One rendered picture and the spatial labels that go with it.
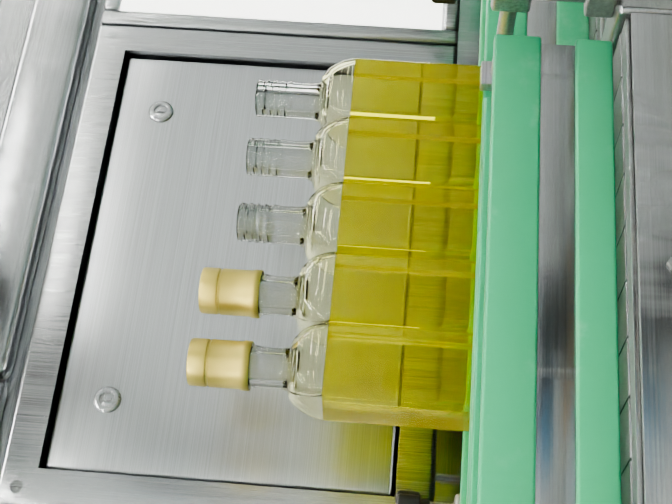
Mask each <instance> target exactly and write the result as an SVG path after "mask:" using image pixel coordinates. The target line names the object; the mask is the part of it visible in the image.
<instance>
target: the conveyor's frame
mask: <svg viewBox="0 0 672 504"><path fill-rule="evenodd" d="M622 67H623V109H624V150H625V192H626V233H627V275H628V316H629V358H630V399H631V440H632V482H633V504H672V15H660V14H642V13H631V16H630V19H625V21H624V25H623V28H622Z"/></svg>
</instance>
